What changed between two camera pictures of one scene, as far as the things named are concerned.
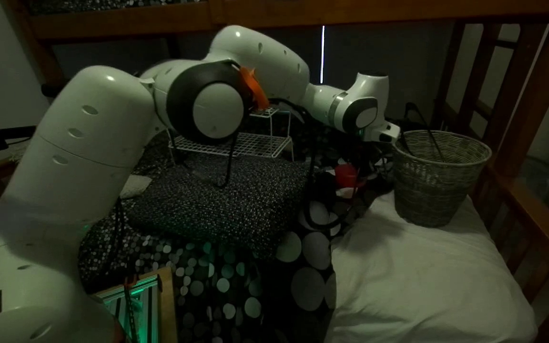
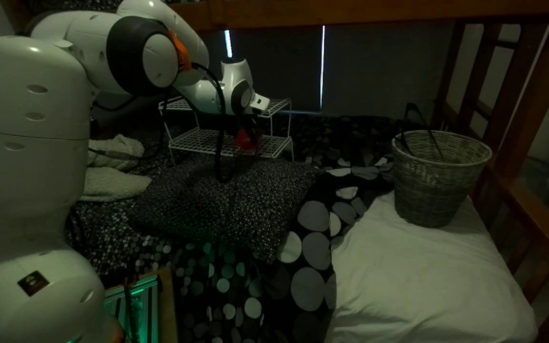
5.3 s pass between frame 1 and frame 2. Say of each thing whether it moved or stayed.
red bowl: moved
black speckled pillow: stayed
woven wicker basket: stayed
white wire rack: stayed
